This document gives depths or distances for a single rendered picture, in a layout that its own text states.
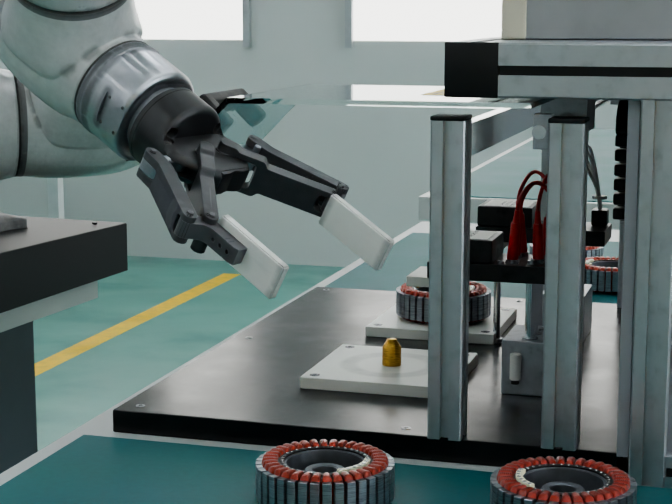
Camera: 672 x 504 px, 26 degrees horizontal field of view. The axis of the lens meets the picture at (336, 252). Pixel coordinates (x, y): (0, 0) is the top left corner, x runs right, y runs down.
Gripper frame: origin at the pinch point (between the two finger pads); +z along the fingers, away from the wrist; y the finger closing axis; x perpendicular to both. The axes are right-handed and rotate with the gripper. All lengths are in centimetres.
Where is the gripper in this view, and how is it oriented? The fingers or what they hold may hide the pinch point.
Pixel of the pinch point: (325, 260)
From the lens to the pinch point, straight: 114.5
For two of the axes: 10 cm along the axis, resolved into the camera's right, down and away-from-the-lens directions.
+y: -6.1, 1.5, -7.8
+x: 3.9, -8.0, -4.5
